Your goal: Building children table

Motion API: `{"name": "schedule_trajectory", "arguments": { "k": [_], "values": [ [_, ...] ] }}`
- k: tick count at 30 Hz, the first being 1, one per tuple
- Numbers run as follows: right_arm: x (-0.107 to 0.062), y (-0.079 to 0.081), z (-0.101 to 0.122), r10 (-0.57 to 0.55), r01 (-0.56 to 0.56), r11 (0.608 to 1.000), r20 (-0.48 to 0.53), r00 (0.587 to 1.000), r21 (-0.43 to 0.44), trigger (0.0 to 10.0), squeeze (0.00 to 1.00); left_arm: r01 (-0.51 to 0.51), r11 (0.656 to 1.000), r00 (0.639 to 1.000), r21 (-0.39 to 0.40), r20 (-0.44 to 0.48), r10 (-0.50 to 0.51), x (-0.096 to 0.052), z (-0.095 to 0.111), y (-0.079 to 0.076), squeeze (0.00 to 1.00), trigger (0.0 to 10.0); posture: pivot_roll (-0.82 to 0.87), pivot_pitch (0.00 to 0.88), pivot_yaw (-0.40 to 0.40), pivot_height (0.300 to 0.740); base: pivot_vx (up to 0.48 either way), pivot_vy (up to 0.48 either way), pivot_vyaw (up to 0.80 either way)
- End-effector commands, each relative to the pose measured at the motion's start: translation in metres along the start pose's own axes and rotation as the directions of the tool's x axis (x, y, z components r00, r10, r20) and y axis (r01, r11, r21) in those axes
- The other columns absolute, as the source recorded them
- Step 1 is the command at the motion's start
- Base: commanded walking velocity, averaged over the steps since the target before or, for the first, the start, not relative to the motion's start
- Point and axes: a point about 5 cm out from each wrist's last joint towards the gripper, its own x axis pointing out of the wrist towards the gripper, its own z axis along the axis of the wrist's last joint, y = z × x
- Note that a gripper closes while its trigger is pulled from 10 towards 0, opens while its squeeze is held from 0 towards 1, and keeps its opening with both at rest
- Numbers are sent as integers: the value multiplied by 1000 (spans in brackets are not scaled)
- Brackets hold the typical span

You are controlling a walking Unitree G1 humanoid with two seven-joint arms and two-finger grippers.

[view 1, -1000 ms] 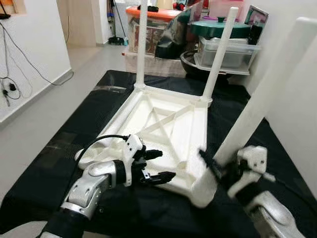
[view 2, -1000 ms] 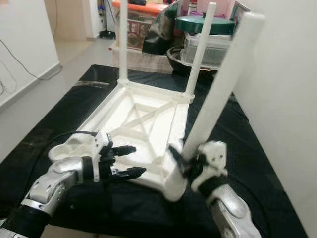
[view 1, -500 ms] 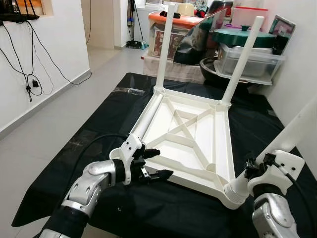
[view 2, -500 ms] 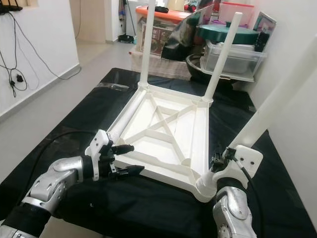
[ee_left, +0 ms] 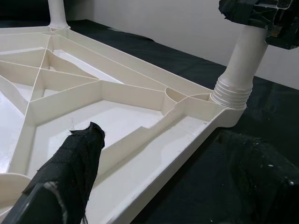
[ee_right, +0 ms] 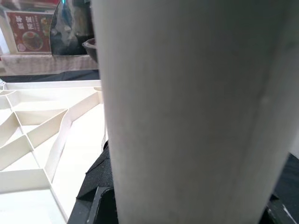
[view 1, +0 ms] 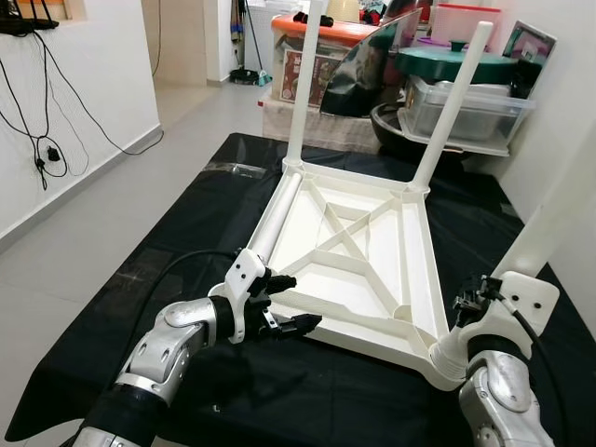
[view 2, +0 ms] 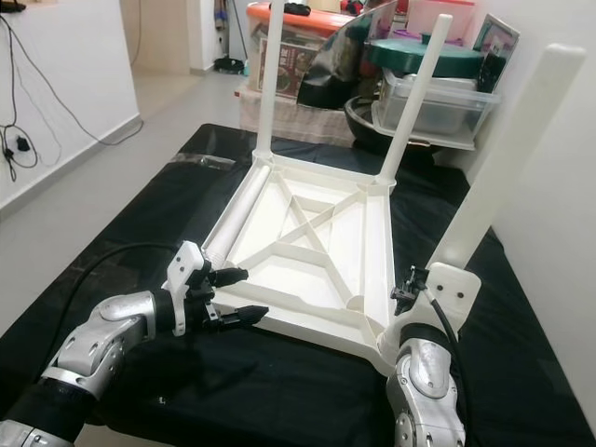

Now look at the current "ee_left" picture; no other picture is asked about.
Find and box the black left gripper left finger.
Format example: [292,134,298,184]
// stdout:
[0,121,106,224]

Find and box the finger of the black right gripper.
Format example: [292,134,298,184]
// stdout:
[218,0,255,24]

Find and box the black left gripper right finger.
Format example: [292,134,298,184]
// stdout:
[214,130,299,224]

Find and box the white plastic table leg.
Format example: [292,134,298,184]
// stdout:
[48,0,71,30]
[210,23,268,109]

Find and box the white plastic table top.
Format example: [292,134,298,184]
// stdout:
[0,24,247,224]

